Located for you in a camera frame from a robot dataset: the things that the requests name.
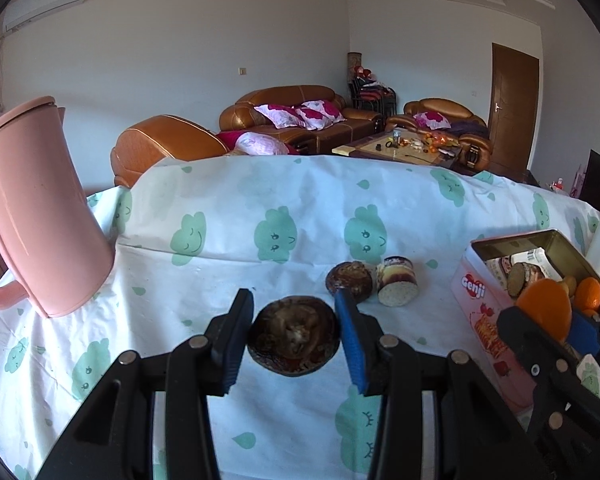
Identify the brown wooden door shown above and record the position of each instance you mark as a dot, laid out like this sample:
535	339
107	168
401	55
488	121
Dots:
514	106

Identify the orange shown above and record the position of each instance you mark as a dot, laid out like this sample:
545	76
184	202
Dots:
587	296

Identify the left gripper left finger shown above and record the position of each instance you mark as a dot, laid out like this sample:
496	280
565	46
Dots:
205	365

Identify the brown leather armchair far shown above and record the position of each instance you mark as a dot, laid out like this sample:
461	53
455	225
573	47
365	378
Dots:
453	119

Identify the pink plastic pitcher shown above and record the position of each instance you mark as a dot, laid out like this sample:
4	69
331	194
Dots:
49	238

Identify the white air conditioner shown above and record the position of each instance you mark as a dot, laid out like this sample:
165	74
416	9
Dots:
22	12

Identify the brown leather armchair near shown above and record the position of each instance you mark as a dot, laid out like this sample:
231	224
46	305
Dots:
142	145

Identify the cut purple fruit in tin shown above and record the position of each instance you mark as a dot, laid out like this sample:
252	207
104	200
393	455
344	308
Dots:
520	276

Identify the brown leather armchair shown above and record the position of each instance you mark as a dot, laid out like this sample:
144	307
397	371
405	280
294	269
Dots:
453	119
142	145

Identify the striped purple cut fruit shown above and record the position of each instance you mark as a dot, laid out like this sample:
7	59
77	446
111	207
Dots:
396	282

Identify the pink biscuit tin box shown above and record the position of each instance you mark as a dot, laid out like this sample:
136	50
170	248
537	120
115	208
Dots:
479	285

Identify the wooden coffee table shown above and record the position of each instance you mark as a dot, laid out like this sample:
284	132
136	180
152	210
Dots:
402	145

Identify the dark mangosteen back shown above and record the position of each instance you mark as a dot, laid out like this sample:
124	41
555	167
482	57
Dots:
353	276

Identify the stacked dark chairs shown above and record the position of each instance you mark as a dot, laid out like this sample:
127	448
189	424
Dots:
367	93

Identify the yellow-green kiwi fruit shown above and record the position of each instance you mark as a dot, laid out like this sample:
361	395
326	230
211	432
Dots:
569	285

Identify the dark mangosteen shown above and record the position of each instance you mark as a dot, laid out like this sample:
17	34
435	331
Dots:
294	336
353	276

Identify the orange fruit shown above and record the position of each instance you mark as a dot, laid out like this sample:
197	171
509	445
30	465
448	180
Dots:
546	302

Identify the pink floral pillow right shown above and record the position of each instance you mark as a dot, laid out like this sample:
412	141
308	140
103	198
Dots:
319	114

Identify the pink floral pillow left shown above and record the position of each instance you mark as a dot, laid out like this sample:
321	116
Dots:
281	116

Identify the light pink cushion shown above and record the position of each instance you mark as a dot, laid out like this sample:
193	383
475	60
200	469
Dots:
259	144

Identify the pink pillow on armchair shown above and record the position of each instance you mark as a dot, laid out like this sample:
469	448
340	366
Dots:
431	120

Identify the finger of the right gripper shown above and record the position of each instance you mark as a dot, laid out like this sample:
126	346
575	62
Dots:
584	334

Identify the dark mangosteen front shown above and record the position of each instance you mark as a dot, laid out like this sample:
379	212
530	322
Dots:
294	336

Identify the pink floral pillow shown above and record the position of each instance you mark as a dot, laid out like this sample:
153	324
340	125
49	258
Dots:
319	114
281	116

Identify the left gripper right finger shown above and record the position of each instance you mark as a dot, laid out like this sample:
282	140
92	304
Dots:
385	367

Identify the long brown leather sofa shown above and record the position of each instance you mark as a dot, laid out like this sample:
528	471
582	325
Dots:
356	126

